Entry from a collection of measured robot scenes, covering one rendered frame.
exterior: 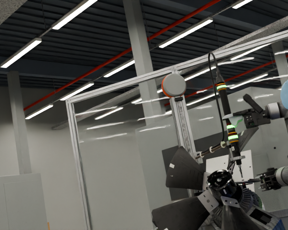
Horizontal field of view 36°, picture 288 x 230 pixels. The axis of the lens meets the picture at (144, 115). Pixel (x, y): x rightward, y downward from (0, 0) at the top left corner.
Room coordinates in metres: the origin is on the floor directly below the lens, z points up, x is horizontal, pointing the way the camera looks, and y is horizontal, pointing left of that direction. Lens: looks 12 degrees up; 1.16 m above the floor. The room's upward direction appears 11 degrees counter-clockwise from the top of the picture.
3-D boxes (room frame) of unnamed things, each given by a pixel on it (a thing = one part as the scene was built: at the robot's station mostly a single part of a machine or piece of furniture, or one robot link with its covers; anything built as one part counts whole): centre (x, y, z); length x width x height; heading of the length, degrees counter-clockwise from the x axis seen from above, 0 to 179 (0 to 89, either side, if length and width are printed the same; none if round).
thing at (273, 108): (2.02, -0.59, 1.48); 0.08 x 0.05 x 0.08; 168
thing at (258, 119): (2.03, -0.51, 1.47); 0.12 x 0.08 x 0.09; 78
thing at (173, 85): (2.76, -0.22, 1.88); 0.17 x 0.15 x 0.16; 68
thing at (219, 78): (2.06, -0.39, 1.50); 0.04 x 0.04 x 0.46
